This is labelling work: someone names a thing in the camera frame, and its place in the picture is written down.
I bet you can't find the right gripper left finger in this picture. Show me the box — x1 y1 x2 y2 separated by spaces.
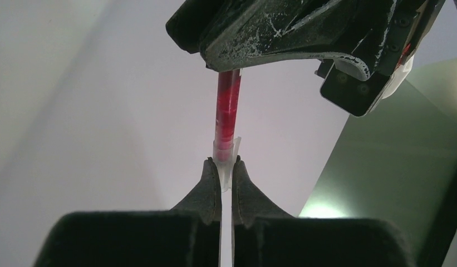
35 158 222 266

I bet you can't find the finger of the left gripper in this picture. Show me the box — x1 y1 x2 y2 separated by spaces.
165 0 325 55
199 1 397 81

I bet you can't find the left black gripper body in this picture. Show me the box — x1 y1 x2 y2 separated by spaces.
368 1 444 78

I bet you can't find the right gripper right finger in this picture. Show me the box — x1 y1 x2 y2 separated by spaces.
232 158 416 266

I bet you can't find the red gel pen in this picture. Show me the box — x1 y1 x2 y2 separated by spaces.
214 69 241 162

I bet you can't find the clear pen cap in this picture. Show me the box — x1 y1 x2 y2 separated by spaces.
213 137 242 192

